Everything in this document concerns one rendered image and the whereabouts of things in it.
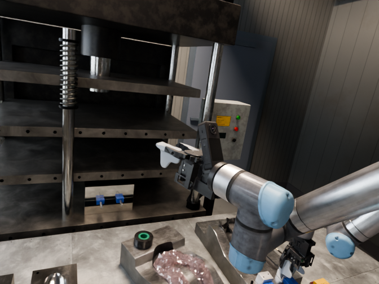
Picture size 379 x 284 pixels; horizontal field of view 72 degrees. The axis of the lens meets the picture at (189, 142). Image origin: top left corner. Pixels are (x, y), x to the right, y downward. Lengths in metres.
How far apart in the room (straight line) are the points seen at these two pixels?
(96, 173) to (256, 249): 1.14
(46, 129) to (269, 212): 1.18
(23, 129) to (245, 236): 1.18
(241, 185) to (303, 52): 3.65
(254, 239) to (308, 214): 0.13
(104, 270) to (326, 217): 0.94
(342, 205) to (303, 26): 3.61
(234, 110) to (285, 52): 2.24
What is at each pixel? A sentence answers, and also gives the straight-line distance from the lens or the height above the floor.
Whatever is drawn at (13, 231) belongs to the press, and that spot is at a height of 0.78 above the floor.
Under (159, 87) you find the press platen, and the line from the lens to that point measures 1.51.
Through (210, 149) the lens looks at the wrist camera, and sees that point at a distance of 0.59.
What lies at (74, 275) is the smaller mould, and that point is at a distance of 1.17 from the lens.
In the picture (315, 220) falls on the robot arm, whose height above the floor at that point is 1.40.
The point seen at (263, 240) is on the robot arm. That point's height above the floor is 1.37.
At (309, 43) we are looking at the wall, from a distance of 4.14.
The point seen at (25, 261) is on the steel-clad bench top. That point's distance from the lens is 1.38.
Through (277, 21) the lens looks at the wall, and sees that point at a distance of 3.85.
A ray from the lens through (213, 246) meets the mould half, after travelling 1.35.
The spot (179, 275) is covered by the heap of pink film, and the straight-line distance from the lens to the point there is 1.10.
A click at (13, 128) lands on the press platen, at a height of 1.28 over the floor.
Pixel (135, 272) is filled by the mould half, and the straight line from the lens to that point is 1.18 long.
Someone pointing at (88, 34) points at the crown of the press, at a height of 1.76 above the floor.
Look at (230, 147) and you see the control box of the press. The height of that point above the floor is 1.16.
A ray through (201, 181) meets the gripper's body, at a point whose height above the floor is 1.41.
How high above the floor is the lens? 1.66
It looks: 16 degrees down
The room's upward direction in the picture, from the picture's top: 8 degrees clockwise
